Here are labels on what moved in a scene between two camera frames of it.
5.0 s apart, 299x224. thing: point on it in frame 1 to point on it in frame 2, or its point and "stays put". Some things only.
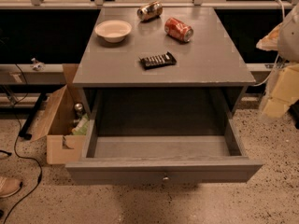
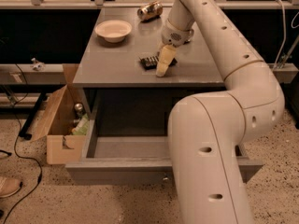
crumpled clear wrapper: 37,65 stays put
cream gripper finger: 283,91 to 173,36
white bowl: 113,31 stays put
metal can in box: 78,110 stays put
